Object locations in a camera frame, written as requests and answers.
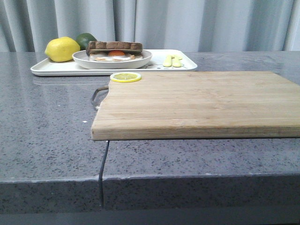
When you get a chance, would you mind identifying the lemon slice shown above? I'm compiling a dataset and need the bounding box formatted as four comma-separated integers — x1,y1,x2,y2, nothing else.
110,72,142,83

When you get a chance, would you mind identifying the yellow lemon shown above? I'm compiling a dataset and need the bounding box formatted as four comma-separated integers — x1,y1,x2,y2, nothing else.
45,37,80,62

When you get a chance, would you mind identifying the wooden cutting board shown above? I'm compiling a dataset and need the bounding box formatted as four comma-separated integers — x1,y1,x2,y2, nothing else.
91,71,300,141

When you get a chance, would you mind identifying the white bear tray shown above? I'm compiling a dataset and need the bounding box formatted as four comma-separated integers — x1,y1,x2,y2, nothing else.
30,49,197,76

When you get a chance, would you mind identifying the fried egg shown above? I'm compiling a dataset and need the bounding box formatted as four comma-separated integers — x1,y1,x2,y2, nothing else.
89,50,135,62

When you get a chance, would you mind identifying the white round plate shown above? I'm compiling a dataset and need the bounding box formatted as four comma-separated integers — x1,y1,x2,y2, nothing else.
72,50,152,69

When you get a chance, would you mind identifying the green lime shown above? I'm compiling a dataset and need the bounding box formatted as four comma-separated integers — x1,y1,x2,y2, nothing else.
75,33,97,51

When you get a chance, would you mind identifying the grey curtain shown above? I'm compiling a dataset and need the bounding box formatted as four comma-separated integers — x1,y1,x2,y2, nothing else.
0,0,300,52

